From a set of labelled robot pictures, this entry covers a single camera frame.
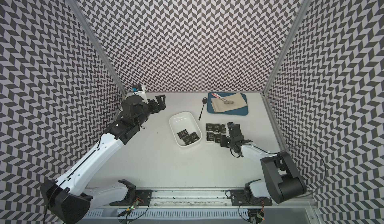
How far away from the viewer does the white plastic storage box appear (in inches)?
36.6

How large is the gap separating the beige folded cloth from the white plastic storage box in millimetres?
184

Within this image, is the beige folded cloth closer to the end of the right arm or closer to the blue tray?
the blue tray

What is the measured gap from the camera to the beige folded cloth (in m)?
1.08

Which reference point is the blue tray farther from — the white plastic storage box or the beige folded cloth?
the white plastic storage box

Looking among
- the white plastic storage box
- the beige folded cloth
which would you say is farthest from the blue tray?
the white plastic storage box
